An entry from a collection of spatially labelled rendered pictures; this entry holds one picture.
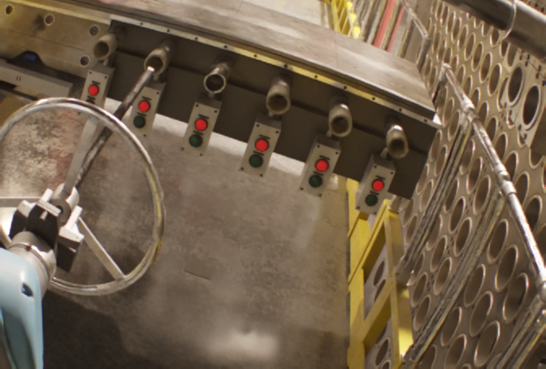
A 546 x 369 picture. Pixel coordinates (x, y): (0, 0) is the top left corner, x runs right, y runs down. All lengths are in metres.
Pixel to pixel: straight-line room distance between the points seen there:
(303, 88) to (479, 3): 0.69
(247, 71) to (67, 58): 0.58
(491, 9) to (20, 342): 2.08
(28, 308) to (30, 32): 1.92
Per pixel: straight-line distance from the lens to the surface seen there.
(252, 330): 2.68
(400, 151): 2.16
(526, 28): 2.42
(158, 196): 1.26
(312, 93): 2.26
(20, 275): 0.54
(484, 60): 5.03
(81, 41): 2.34
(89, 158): 1.47
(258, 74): 2.26
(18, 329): 0.52
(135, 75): 2.28
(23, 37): 2.41
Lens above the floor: 1.53
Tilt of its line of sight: 23 degrees down
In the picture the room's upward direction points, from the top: 20 degrees clockwise
